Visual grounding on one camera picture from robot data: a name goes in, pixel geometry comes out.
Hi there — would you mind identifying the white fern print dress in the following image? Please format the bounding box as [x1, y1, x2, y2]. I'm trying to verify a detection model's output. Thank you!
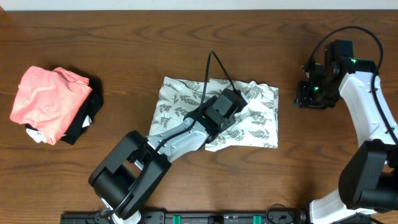
[149, 77, 279, 152]

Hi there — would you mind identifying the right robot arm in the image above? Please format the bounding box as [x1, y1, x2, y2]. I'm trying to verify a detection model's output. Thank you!
[294, 56, 397, 223]

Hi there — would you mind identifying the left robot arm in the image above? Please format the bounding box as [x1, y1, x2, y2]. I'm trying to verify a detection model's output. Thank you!
[88, 91, 248, 223]

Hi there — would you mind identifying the folded black garment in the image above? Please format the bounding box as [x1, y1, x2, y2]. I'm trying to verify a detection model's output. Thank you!
[25, 67, 103, 145]

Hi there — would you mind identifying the folded coral pink garment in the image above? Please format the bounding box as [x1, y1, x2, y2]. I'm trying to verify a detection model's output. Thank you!
[10, 66, 92, 145]

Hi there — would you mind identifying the white crumpled cloth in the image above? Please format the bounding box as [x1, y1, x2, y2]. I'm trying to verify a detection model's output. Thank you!
[26, 115, 92, 143]

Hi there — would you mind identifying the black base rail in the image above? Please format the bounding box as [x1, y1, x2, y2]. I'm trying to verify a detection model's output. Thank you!
[60, 205, 310, 224]

